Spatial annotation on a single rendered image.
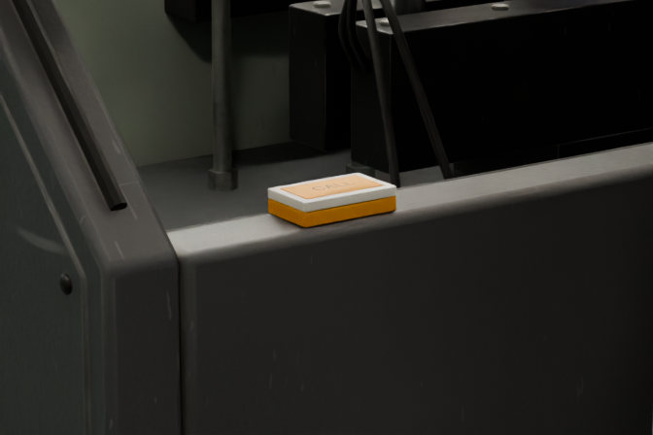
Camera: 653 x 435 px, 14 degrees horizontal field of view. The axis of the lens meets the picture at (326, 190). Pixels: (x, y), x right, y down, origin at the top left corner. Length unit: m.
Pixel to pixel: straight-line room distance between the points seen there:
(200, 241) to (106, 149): 0.06
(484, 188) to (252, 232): 0.13
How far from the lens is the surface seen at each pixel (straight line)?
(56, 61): 1.13
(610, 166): 1.25
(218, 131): 1.64
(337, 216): 1.14
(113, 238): 1.09
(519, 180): 1.22
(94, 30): 1.68
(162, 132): 1.72
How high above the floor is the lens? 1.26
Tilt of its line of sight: 15 degrees down
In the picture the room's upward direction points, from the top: straight up
